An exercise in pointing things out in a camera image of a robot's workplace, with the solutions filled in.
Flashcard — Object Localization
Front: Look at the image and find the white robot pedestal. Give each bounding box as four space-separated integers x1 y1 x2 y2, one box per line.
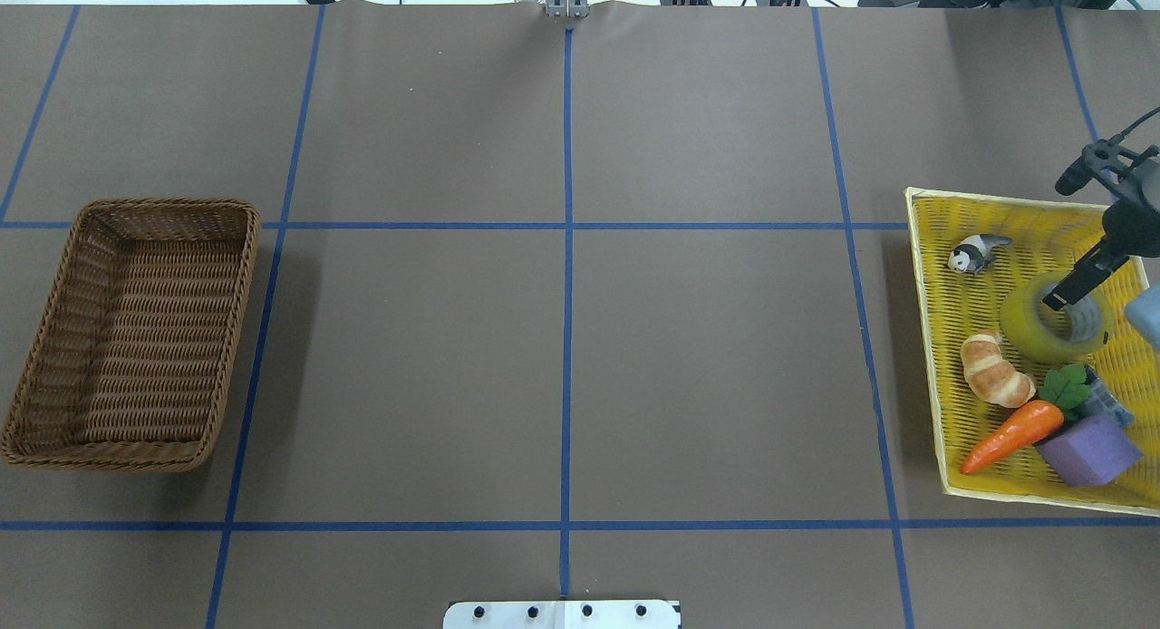
442 599 682 628

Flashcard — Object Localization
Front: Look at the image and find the toy croissant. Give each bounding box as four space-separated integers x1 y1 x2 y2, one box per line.
960 328 1039 409

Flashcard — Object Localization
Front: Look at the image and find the yellow tape roll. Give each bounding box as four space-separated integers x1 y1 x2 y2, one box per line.
999 270 1114 364

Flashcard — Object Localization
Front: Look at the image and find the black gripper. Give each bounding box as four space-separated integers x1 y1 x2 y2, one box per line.
1041 189 1159 311

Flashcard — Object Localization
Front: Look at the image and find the toy panda figure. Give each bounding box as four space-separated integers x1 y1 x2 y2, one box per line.
947 233 1012 275

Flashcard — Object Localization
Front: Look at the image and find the purple foam block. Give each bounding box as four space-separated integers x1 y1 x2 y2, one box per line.
1036 414 1143 489

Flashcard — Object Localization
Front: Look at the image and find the yellow woven basket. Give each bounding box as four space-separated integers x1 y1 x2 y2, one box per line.
904 188 1159 516

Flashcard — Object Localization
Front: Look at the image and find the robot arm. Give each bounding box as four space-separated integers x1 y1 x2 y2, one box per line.
1041 158 1159 350

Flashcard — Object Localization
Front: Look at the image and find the brown wicker basket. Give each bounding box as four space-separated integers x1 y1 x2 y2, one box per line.
3 198 262 472

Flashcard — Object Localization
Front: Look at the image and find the orange toy carrot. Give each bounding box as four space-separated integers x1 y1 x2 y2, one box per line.
960 363 1092 475

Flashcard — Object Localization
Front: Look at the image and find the small labelled can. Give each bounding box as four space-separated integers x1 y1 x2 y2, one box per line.
1076 364 1136 428

